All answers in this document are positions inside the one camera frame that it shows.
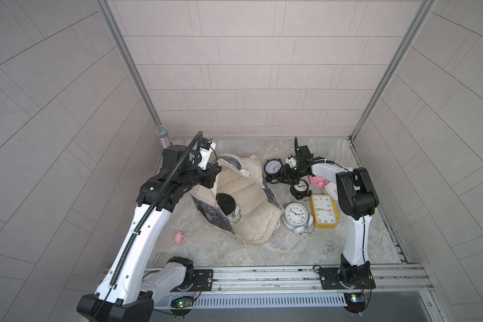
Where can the left circuit board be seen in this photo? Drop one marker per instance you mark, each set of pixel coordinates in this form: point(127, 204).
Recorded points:
point(182, 303)

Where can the large black round clock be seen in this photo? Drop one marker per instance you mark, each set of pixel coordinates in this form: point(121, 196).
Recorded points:
point(273, 170)

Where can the large white twin-bell clock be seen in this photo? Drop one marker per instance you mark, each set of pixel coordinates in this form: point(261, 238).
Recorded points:
point(297, 219)

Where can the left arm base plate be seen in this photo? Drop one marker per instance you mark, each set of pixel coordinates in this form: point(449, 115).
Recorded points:
point(201, 278)

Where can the black alarm clock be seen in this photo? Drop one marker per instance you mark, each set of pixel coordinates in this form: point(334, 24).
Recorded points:
point(300, 189)

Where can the yellow rectangular alarm clock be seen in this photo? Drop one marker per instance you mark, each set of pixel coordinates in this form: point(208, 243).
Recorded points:
point(324, 210)

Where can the small pink eraser piece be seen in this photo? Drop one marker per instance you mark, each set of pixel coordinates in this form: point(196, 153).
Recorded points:
point(179, 237)

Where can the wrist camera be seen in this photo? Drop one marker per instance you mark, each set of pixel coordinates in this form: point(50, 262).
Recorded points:
point(292, 162)
point(206, 148)

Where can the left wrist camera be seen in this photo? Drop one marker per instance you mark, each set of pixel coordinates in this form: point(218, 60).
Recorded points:
point(206, 148)

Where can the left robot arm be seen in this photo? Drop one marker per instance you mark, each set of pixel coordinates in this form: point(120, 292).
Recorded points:
point(120, 297)

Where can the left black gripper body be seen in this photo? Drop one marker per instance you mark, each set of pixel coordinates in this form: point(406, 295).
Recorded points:
point(202, 177)

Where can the circuit board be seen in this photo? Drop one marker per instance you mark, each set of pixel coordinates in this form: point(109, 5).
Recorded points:
point(182, 303)
point(356, 302)

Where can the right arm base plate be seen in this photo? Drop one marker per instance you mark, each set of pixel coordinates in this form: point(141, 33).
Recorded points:
point(346, 277)

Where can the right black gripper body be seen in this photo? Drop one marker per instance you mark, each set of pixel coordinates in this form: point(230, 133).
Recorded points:
point(294, 174)

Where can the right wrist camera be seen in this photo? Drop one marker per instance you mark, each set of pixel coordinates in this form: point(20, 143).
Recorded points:
point(292, 162)

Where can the beige canvas tote bag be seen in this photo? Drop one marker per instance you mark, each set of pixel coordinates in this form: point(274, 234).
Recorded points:
point(242, 178)

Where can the small white alarm clock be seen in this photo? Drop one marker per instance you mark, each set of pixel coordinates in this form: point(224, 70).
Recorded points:
point(332, 190)

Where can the pink alarm clock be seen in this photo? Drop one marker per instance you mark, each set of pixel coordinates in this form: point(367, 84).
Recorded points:
point(321, 183)

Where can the silver clock black back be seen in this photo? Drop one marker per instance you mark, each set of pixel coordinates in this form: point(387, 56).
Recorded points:
point(229, 207)

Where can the glitter microphone on stand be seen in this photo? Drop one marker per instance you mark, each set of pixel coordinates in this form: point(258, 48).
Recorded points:
point(163, 135)

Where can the aluminium mounting rail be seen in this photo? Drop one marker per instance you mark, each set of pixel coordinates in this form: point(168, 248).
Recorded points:
point(290, 286)

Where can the right circuit board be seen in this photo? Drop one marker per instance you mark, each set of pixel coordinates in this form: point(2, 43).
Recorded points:
point(356, 302)

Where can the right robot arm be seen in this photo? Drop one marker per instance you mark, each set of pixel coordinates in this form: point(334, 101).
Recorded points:
point(324, 190)

